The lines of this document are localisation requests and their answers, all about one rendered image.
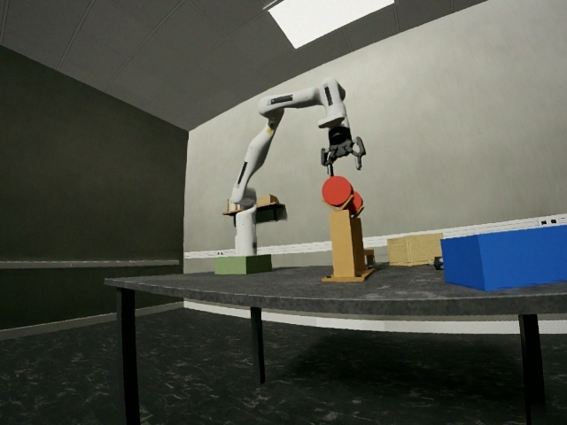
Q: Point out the blue box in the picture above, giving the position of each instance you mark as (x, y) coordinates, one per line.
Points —
(508, 259)

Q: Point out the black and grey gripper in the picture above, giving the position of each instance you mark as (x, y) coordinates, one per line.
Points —
(342, 139)

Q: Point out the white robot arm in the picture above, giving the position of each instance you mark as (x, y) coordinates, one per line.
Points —
(331, 95)

